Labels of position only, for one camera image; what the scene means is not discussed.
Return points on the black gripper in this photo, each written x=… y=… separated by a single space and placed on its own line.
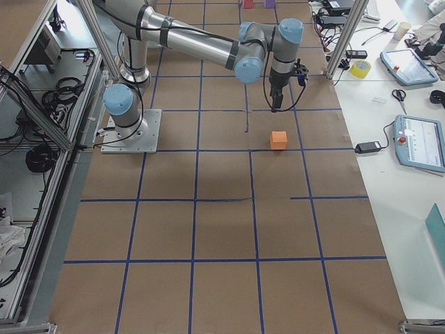
x=278 y=82

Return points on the orange foam cube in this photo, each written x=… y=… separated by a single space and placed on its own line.
x=278 y=140

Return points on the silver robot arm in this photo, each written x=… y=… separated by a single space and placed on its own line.
x=267 y=52

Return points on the yellow tape roll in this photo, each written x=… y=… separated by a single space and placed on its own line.
x=360 y=68

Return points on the purple foam cube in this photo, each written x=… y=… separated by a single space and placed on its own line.
x=269 y=4

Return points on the pink foam cube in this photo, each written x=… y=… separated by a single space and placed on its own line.
x=248 y=4

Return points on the black power adapter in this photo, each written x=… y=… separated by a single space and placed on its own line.
x=368 y=147

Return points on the blue teach pendant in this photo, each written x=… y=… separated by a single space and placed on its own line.
x=419 y=143
x=407 y=67

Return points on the paper cup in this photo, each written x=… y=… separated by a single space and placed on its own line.
x=401 y=30

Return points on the aluminium frame post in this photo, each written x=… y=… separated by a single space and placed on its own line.
x=353 y=20

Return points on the black handled scissors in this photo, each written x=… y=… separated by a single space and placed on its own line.
x=400 y=95

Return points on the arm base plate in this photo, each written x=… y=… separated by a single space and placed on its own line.
x=140 y=138

